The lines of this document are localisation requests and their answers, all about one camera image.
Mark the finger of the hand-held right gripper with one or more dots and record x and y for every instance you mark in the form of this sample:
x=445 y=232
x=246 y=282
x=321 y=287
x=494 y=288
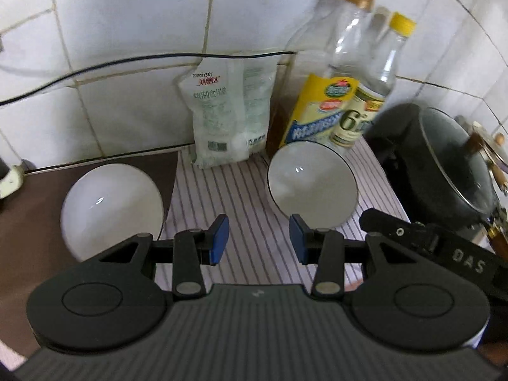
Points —
x=391 y=228

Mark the striped printed table mat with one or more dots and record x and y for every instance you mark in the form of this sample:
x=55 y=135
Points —
x=254 y=210

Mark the vinegar bottle yellow cap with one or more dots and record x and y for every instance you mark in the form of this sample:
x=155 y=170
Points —
x=371 y=99

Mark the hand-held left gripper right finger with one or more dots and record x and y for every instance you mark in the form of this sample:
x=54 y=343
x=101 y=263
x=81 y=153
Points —
x=297 y=242

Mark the white salt bag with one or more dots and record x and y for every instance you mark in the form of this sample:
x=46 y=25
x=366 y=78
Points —
x=230 y=115

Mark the large oil bottle yellow label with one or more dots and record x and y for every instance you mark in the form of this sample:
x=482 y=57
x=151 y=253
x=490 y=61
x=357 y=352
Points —
x=317 y=99

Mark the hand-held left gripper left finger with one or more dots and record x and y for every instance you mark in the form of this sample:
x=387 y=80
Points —
x=220 y=240

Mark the white bowl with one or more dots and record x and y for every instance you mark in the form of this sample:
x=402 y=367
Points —
x=313 y=182
x=113 y=206

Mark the black wok with glass lid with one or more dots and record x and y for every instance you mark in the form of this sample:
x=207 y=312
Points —
x=436 y=158

